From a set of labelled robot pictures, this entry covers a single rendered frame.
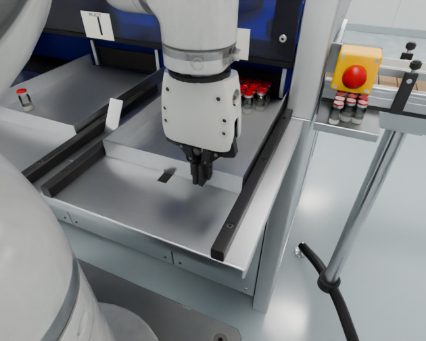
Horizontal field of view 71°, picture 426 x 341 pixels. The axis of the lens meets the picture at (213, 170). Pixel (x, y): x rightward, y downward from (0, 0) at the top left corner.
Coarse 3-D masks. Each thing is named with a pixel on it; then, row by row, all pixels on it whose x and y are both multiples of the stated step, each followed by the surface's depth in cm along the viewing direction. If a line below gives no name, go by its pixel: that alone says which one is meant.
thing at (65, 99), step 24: (48, 72) 77; (72, 72) 84; (96, 72) 86; (120, 72) 86; (48, 96) 74; (72, 96) 74; (96, 96) 74; (120, 96) 67; (24, 120) 62; (48, 120) 59; (72, 120) 64
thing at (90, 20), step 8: (88, 16) 72; (96, 16) 71; (104, 16) 70; (88, 24) 73; (96, 24) 72; (104, 24) 71; (88, 32) 74; (96, 32) 73; (104, 32) 72; (112, 32) 72; (112, 40) 73
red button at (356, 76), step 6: (354, 66) 53; (360, 66) 53; (348, 72) 53; (354, 72) 52; (360, 72) 52; (342, 78) 54; (348, 78) 53; (354, 78) 53; (360, 78) 52; (348, 84) 54; (354, 84) 53; (360, 84) 53
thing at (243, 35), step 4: (240, 28) 59; (244, 28) 59; (240, 32) 60; (244, 32) 59; (248, 32) 59; (240, 36) 60; (244, 36) 60; (248, 36) 59; (240, 40) 60; (244, 40) 60; (248, 40) 60; (236, 44) 61; (240, 44) 61; (244, 44) 61; (248, 44) 60; (240, 48) 61; (244, 48) 61; (248, 48) 61; (244, 52) 62; (248, 52) 61; (244, 56) 62
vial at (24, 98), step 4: (20, 96) 66; (24, 96) 66; (28, 96) 66; (20, 100) 66; (24, 100) 66; (28, 100) 67; (24, 104) 66; (28, 104) 67; (32, 104) 68; (24, 108) 67; (28, 108) 67; (32, 108) 68
